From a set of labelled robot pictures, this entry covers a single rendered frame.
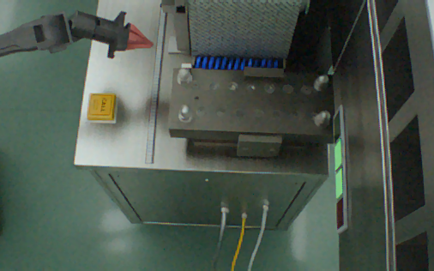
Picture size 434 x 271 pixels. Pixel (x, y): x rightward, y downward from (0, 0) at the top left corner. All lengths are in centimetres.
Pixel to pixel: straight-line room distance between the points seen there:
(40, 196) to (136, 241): 48
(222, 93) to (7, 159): 142
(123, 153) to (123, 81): 21
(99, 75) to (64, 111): 101
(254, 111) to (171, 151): 25
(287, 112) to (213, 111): 18
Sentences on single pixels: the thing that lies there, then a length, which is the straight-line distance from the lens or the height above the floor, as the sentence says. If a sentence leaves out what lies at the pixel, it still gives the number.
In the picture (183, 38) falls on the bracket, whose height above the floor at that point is 97.
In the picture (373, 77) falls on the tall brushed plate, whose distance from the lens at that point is 86.
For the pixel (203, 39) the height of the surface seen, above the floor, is 111.
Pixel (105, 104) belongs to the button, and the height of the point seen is 92.
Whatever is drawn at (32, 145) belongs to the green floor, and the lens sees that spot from 243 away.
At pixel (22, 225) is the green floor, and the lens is 234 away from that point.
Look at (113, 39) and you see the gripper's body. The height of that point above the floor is 113.
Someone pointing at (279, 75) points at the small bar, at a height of 105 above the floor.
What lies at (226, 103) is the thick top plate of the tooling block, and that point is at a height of 103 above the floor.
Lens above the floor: 216
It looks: 70 degrees down
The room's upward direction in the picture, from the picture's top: 1 degrees clockwise
